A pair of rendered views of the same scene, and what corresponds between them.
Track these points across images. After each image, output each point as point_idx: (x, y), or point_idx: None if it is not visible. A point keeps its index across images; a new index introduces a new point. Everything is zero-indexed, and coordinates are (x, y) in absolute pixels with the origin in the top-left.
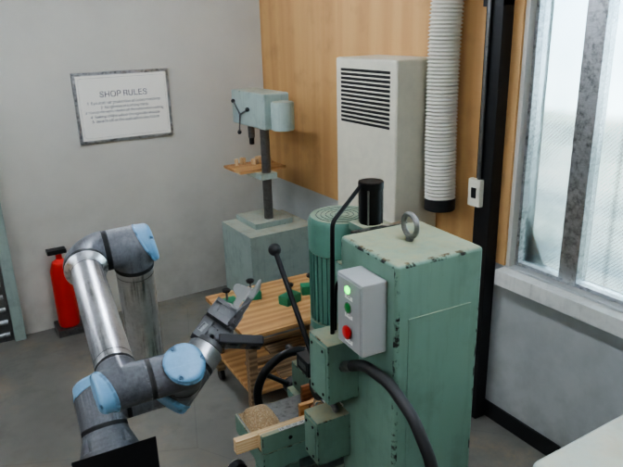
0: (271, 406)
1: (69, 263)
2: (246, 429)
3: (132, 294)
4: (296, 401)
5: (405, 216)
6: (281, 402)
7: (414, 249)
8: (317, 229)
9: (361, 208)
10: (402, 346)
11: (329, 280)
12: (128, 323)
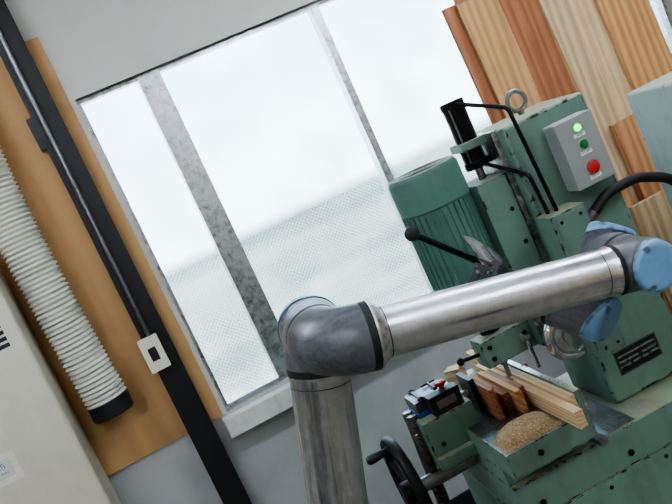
0: (493, 439)
1: (379, 318)
2: (539, 438)
3: (353, 403)
4: (486, 427)
5: (510, 95)
6: (486, 435)
7: (544, 104)
8: (444, 171)
9: (464, 125)
10: None
11: (473, 218)
12: (355, 477)
